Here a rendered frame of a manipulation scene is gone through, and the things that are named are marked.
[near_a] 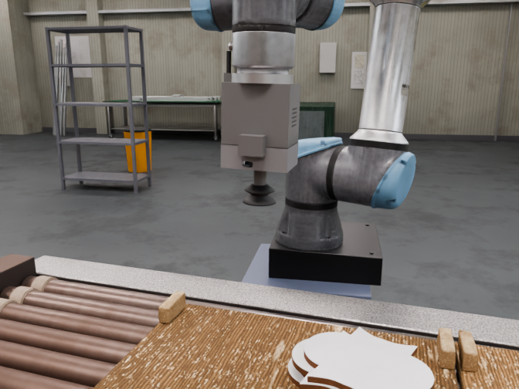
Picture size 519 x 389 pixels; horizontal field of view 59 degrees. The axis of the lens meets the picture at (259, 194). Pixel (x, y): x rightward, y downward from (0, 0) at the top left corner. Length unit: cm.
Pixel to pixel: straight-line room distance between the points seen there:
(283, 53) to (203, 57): 1108
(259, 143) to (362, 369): 28
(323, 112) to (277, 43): 841
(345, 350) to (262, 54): 35
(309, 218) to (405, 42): 39
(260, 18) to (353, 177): 46
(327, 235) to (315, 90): 1018
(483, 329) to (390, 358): 27
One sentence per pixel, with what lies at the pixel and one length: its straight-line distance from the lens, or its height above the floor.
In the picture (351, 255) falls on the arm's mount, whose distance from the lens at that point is 99.
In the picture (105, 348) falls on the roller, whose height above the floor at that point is 92.
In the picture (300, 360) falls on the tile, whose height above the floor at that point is 97.
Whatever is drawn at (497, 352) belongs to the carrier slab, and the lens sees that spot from 72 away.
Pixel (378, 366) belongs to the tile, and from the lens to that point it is 56.
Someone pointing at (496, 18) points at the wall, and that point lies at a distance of 1161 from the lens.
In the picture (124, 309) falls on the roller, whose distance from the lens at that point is 81.
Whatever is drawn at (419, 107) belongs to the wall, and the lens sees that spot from 1126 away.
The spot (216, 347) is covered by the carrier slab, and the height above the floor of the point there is 94.
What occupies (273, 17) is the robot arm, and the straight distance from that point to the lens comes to 55.
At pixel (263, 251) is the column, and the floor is 87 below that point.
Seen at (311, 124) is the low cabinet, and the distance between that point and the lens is 898.
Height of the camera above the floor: 128
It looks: 14 degrees down
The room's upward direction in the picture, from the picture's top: straight up
